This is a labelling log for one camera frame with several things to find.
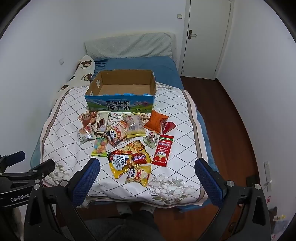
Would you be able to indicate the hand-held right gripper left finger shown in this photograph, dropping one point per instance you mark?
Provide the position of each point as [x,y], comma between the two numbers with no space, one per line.
[86,179]

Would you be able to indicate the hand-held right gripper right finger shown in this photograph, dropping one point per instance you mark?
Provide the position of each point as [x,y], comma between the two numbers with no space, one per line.
[208,179]

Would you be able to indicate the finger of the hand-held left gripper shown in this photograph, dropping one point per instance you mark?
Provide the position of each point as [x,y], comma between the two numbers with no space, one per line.
[44,167]
[15,157]

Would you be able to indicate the clear colourful candy ball bag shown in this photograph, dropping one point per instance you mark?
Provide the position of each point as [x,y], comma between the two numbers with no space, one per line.
[100,147]

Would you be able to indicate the orange snack packet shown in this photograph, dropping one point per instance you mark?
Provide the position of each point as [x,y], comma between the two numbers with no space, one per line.
[155,121]

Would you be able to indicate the white berry cookie packet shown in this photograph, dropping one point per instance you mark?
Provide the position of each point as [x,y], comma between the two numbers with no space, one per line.
[83,136]

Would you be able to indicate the large yellow noodle packet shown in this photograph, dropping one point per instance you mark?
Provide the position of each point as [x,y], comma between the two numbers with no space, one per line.
[124,157]

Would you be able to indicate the white checkered floral quilt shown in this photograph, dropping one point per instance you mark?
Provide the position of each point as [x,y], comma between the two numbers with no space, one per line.
[69,129]

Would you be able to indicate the long red snack packet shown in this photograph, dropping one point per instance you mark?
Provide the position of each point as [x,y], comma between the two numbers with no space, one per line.
[164,150]

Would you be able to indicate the yellow panda snack packet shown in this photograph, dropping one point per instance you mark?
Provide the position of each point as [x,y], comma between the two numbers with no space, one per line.
[138,175]

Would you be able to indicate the red panda snack packet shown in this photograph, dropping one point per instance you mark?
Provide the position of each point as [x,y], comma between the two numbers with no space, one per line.
[115,134]

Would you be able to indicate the white chocolate stick packet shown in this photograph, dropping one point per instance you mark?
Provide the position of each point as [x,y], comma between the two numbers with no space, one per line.
[101,121]

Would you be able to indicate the brown cookie packet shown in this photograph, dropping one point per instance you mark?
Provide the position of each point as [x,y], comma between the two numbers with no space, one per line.
[87,117]

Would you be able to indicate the small red snack packet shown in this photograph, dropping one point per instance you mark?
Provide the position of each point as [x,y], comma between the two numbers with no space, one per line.
[168,127]

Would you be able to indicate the small green candy packet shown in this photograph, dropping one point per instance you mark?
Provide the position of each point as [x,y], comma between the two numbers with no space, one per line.
[151,140]

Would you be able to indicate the yellow-green clear snack packet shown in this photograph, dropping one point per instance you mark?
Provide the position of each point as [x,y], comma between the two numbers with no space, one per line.
[134,126]

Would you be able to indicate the pile of small toys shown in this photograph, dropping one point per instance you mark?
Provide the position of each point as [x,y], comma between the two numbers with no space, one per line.
[276,215]

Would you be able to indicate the bear print pillow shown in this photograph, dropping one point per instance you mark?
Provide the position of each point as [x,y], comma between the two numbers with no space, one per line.
[83,69]

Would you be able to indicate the blue bedsheet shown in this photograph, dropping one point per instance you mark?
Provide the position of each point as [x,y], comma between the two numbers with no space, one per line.
[143,64]

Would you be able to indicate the white door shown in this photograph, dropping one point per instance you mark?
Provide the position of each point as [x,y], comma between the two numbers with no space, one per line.
[208,46]

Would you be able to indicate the pale green headboard cushion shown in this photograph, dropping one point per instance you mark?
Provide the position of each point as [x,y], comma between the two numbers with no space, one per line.
[129,45]

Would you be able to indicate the white wall bracket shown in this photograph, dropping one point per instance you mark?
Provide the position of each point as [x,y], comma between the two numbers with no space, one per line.
[267,176]

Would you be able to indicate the white wall socket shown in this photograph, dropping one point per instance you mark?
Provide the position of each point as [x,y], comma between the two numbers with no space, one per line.
[61,61]

